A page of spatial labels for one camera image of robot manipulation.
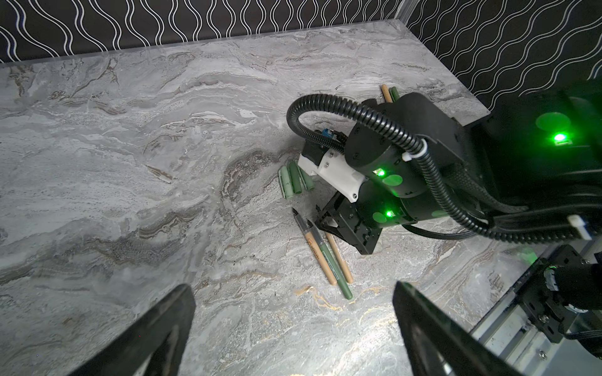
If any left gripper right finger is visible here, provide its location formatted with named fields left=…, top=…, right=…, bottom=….
left=393, top=281, right=520, bottom=375

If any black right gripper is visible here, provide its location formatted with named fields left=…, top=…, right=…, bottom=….
left=315, top=181, right=414, bottom=255

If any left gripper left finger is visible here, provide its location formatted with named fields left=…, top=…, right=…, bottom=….
left=72, top=284, right=196, bottom=375

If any tan marker pen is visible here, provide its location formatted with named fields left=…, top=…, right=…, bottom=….
left=292, top=208, right=337, bottom=285
left=326, top=233, right=354, bottom=284

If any dark green marker pen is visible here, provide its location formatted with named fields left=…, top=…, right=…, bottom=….
left=307, top=219, right=353, bottom=300

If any pale green pen cap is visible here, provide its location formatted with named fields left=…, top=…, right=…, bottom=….
left=299, top=169, right=315, bottom=191

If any dark green pen cap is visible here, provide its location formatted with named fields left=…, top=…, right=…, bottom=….
left=287, top=161, right=303, bottom=195

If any light green marker pen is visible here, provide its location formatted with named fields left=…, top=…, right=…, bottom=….
left=380, top=84, right=393, bottom=103

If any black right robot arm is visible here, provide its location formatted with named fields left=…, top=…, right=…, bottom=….
left=287, top=79, right=601, bottom=255

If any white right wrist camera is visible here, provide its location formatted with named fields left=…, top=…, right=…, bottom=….
left=297, top=140, right=365, bottom=203

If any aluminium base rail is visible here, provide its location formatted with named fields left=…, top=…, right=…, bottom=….
left=471, top=241, right=601, bottom=375

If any black corrugated cable conduit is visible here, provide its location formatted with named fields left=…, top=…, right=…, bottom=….
left=285, top=93, right=589, bottom=244

